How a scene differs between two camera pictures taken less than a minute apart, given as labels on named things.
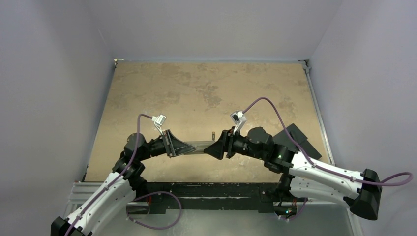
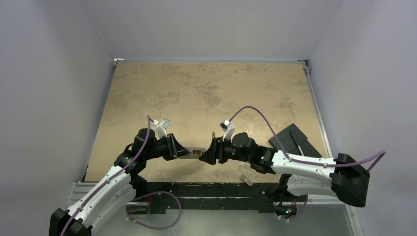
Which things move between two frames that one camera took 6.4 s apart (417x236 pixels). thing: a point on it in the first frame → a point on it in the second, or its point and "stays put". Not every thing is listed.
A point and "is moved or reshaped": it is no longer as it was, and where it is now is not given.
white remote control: x=199 y=146 is moved or reshaped
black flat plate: x=282 y=138 stays put
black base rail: x=258 y=196 stays put
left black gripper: x=174 y=146 stays put
